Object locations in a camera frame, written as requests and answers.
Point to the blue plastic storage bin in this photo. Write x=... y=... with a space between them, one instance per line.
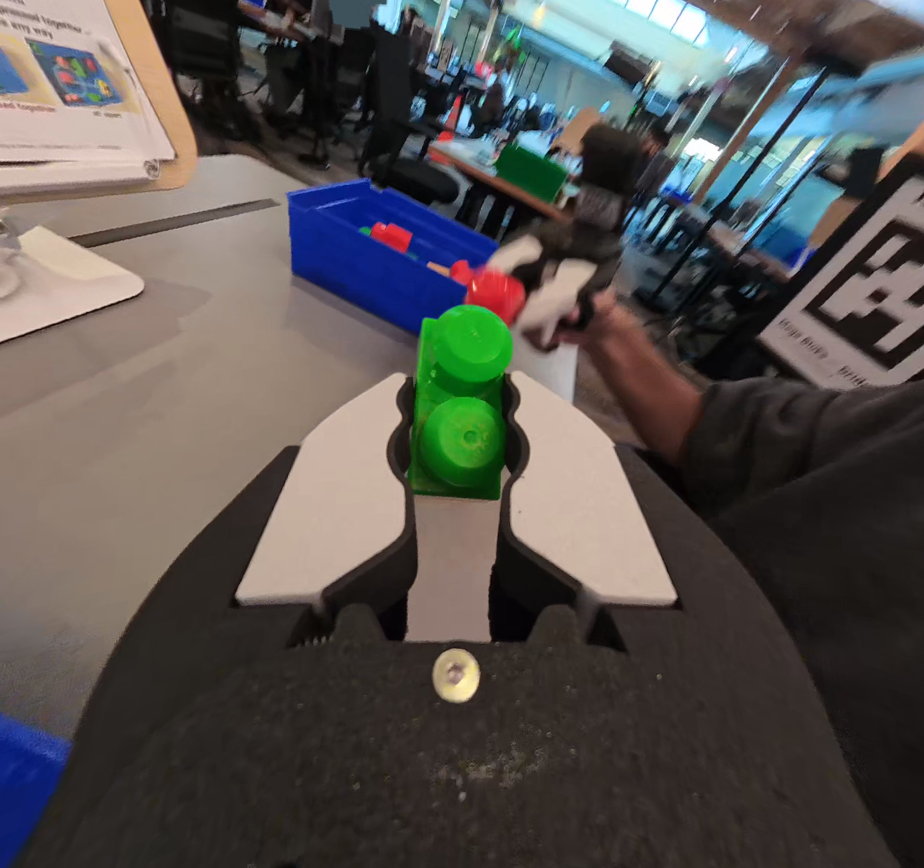
x=29 y=788
x=346 y=276

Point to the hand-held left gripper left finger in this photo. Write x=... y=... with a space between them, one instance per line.
x=325 y=514

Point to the black office chair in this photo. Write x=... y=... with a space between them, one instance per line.
x=404 y=175

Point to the orange traffic cone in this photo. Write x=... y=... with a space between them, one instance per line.
x=453 y=113

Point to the person's right forearm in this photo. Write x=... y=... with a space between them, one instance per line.
x=722 y=413

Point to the green plastic bin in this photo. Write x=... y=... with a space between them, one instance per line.
x=530 y=173

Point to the person's right hand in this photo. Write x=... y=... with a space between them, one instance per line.
x=606 y=319

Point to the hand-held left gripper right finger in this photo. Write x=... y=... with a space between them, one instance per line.
x=592 y=514

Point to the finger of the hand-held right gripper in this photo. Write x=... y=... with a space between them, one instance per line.
x=516 y=254
x=559 y=297

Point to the small red toy block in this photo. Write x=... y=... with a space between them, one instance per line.
x=498 y=294

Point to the grey desk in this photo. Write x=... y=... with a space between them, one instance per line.
x=180 y=413

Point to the black white marker board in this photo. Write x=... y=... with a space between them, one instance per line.
x=866 y=290

